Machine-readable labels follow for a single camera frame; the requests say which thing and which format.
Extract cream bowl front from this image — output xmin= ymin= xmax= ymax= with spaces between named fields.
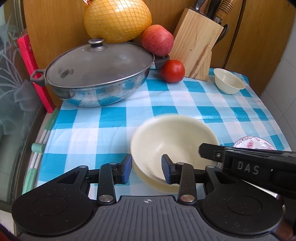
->
xmin=132 ymin=162 xmax=186 ymax=194

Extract pink flower rimmed plate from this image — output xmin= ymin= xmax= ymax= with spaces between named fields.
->
xmin=233 ymin=136 xmax=276 ymax=150

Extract cream bowl back small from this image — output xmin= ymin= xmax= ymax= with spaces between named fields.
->
xmin=213 ymin=68 xmax=245 ymax=94

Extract blue white checkered tablecloth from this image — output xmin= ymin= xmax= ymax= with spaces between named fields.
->
xmin=37 ymin=70 xmax=289 ymax=185

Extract green white striped towel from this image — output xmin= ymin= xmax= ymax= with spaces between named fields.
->
xmin=22 ymin=108 xmax=59 ymax=194

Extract steel pot with lid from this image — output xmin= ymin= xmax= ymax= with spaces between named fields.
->
xmin=30 ymin=39 xmax=170 ymax=107

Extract red tomato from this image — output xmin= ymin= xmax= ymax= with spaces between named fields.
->
xmin=160 ymin=60 xmax=185 ymax=83

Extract etched glass door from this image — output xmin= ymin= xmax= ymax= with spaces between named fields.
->
xmin=1 ymin=1 xmax=43 ymax=205

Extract red apple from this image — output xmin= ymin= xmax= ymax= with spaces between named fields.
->
xmin=141 ymin=25 xmax=174 ymax=57

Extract wooden knife block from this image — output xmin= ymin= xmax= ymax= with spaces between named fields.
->
xmin=169 ymin=9 xmax=223 ymax=81

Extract black scissors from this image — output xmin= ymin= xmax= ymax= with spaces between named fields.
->
xmin=214 ymin=24 xmax=229 ymax=46

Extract yellow netted pomelo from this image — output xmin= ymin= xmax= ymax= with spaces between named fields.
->
xmin=84 ymin=0 xmax=152 ymax=43

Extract red cutting board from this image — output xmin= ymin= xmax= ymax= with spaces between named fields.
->
xmin=16 ymin=28 xmax=56 ymax=114

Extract black handled knife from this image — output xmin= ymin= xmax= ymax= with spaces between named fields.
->
xmin=194 ymin=0 xmax=206 ymax=11

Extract ribbed wooden handled knife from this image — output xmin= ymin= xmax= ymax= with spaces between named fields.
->
xmin=213 ymin=0 xmax=237 ymax=24

